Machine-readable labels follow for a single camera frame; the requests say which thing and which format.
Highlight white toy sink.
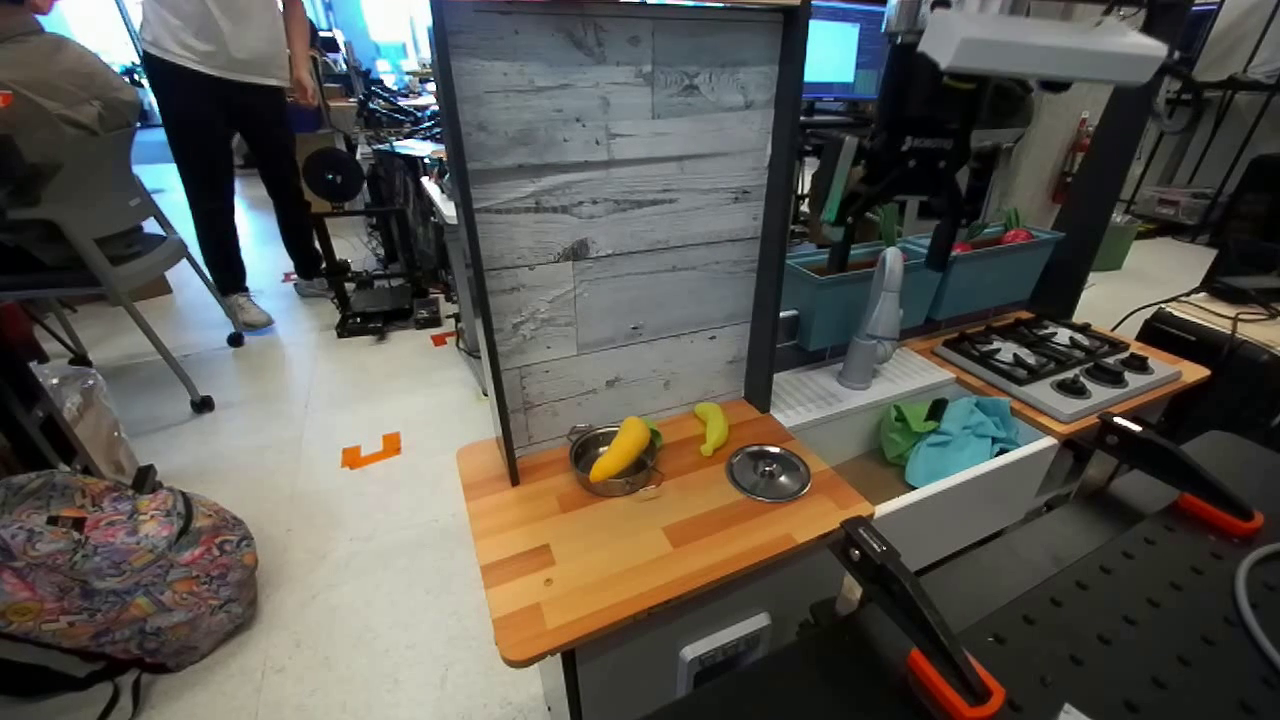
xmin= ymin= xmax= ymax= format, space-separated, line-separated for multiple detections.
xmin=770 ymin=348 xmax=1063 ymax=573

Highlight toy kitchen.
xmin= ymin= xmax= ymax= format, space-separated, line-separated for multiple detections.
xmin=430 ymin=0 xmax=1212 ymax=720

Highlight yellow-green toy vegetable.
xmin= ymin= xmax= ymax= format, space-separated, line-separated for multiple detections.
xmin=692 ymin=401 xmax=731 ymax=459

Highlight green cloth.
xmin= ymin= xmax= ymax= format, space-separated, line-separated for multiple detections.
xmin=879 ymin=397 xmax=948 ymax=467

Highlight grey toy tap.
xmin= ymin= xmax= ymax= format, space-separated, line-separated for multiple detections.
xmin=837 ymin=246 xmax=907 ymax=392

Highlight grey cable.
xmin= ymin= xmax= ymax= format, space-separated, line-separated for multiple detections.
xmin=1233 ymin=543 xmax=1280 ymax=673

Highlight grey toy stove burners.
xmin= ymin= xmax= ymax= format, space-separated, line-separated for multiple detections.
xmin=931 ymin=314 xmax=1184 ymax=424

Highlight red fire extinguisher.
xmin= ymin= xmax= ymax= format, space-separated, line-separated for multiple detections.
xmin=1051 ymin=111 xmax=1094 ymax=207

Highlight person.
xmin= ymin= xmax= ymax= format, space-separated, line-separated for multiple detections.
xmin=138 ymin=0 xmax=333 ymax=332
xmin=0 ymin=0 xmax=143 ymax=251

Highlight monitor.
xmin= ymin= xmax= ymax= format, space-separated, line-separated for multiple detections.
xmin=802 ymin=0 xmax=889 ymax=103

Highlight green bin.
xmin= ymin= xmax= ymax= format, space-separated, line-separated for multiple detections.
xmin=1089 ymin=214 xmax=1142 ymax=274

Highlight colourful patterned backpack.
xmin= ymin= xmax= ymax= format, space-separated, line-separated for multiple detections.
xmin=0 ymin=468 xmax=261 ymax=720

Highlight black 3d printer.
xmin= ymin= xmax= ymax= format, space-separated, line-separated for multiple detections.
xmin=298 ymin=128 xmax=447 ymax=341

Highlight grey chair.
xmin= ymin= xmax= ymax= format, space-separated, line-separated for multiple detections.
xmin=0 ymin=124 xmax=247 ymax=416

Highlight teal planter box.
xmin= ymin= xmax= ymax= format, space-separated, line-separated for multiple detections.
xmin=928 ymin=224 xmax=1067 ymax=323
xmin=781 ymin=240 xmax=943 ymax=353

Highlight light blue cloth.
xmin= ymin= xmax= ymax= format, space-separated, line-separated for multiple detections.
xmin=904 ymin=395 xmax=1023 ymax=490

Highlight clear plastic bag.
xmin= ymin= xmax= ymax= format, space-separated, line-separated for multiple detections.
xmin=30 ymin=360 xmax=143 ymax=486

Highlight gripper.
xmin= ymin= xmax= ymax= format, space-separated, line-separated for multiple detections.
xmin=827 ymin=44 xmax=997 ymax=275

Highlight black clamp with orange grip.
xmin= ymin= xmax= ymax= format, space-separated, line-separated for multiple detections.
xmin=1094 ymin=411 xmax=1267 ymax=542
xmin=829 ymin=515 xmax=1008 ymax=720

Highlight steel pot lid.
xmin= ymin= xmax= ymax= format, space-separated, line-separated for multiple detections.
xmin=724 ymin=443 xmax=813 ymax=504

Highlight small steel pot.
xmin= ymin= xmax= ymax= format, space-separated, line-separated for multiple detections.
xmin=567 ymin=423 xmax=665 ymax=499

